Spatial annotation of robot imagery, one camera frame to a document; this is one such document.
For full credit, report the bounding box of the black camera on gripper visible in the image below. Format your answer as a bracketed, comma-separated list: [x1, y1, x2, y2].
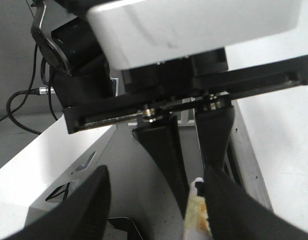
[31, 0, 106, 76]

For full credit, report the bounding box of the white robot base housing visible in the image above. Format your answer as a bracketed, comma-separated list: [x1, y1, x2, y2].
[0, 116, 117, 240]

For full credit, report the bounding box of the white whiteboard marker pen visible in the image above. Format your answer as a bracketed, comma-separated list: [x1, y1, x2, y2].
[182, 177, 213, 240]

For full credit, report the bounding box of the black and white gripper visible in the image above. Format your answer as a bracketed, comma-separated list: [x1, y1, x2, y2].
[63, 0, 308, 173]

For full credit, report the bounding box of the black cable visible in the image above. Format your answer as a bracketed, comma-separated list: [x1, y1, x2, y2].
[0, 42, 60, 136]

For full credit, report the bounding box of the white whiteboard with aluminium frame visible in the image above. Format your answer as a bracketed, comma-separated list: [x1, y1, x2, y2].
[225, 32, 308, 232]

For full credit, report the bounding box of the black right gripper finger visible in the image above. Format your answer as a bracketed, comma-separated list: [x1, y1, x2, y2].
[204, 166, 308, 240]
[6, 165, 111, 240]

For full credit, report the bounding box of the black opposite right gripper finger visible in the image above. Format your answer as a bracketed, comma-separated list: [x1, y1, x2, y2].
[132, 115, 190, 217]

